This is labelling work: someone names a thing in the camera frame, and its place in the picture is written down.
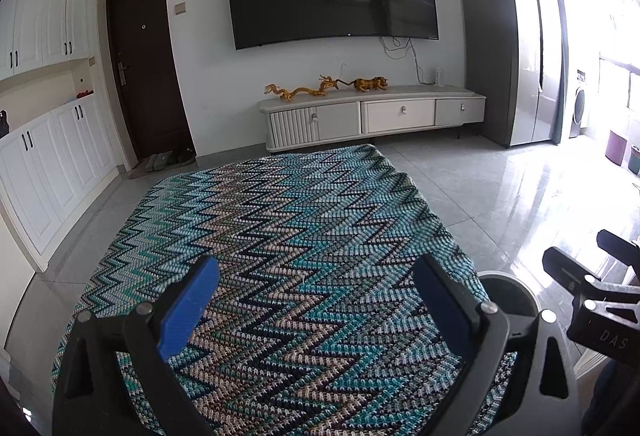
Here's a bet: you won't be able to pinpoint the grey double-door refrigerator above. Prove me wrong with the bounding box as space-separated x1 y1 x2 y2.
456 0 568 149

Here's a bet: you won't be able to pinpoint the zigzag knitted blanket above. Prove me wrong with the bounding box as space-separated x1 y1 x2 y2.
52 143 518 436

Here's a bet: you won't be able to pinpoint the white television cabinet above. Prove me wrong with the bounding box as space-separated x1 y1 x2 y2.
258 85 487 153

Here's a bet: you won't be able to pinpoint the cream side cabinet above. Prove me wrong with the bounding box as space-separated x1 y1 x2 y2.
575 345 607 383

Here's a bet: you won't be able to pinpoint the dark blue clothing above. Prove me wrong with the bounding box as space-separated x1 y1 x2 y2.
582 356 640 436

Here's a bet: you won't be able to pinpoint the dark brown door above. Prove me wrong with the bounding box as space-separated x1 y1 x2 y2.
106 0 196 167

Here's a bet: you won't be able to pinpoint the white lower cabinet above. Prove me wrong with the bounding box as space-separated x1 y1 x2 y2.
0 94 121 273

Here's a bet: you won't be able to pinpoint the white upper cabinet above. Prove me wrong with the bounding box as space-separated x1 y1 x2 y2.
0 0 90 80

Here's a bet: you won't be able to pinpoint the balcony window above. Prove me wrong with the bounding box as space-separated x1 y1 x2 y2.
597 0 640 117

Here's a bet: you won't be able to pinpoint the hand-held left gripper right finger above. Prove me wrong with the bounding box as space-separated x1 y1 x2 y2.
411 255 583 436

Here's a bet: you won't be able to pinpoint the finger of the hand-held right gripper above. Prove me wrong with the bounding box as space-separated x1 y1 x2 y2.
542 246 602 293
597 229 640 286

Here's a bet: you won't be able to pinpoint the purple bin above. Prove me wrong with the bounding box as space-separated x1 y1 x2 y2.
606 130 628 165

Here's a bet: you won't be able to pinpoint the white round waste bin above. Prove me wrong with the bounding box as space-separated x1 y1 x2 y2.
474 270 540 317

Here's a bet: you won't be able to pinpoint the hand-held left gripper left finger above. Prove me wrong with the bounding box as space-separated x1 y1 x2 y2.
52 255 221 436

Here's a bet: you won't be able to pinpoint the golden dragon figurine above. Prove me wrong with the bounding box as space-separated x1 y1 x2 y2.
264 75 351 101

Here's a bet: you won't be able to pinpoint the television cables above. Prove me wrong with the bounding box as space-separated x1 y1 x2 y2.
378 35 436 84

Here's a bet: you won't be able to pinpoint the washing machine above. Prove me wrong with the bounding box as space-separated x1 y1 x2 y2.
569 69 591 138

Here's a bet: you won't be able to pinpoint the shoes on door mat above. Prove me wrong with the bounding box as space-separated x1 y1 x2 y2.
128 156 198 180

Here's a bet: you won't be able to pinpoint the golden tiger figurine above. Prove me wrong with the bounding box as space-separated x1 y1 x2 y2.
354 76 390 93

